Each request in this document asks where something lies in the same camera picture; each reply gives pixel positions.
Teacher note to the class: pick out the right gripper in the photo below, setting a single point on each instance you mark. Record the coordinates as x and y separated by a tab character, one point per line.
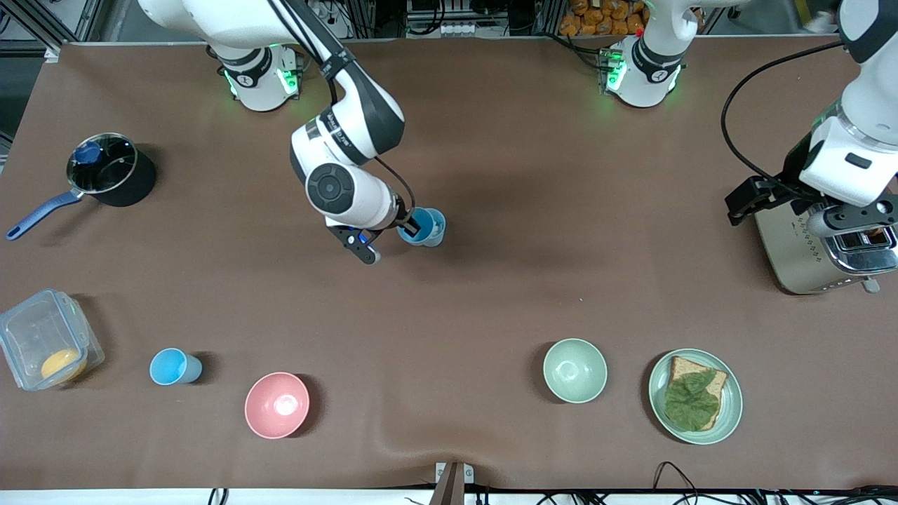
401	217

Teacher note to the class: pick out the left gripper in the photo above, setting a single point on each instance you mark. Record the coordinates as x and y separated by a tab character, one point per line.
791	184

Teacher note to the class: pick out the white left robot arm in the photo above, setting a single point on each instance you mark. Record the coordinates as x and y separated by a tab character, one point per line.
873	91

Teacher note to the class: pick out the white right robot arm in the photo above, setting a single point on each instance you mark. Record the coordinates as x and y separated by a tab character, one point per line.
351	140

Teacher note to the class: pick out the silver toaster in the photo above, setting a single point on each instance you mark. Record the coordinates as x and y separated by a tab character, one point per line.
793	259

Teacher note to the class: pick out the brown table cover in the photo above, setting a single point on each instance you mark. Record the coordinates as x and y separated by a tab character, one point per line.
449	337

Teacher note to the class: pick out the brown bread slice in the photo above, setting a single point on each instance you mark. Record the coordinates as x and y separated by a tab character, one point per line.
691	365

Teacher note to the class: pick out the white power strip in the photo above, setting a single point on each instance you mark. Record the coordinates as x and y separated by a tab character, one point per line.
459	29

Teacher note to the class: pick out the green plate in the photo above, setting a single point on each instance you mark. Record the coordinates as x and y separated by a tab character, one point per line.
733	403

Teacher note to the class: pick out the green bowl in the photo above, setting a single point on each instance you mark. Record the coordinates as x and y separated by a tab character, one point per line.
574	370

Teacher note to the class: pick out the green lettuce leaf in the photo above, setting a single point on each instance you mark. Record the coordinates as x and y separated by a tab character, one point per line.
691	403

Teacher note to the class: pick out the pink bowl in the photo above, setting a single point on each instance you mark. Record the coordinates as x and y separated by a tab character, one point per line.
276	405

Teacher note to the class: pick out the power strip with black plugs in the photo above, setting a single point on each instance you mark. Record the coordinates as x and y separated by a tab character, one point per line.
316	10

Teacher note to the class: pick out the bag of orange buns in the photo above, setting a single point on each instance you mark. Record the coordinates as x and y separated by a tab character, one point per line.
600	17

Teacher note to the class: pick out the glass lid with blue knob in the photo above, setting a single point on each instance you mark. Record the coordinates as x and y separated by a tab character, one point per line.
105	165

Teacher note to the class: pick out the orange food piece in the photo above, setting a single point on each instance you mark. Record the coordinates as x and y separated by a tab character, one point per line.
62	365

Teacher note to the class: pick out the clear plastic food container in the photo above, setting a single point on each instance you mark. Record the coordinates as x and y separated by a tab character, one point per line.
42	340

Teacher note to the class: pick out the metal table clamp bracket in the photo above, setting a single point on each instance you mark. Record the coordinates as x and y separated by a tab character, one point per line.
452	480

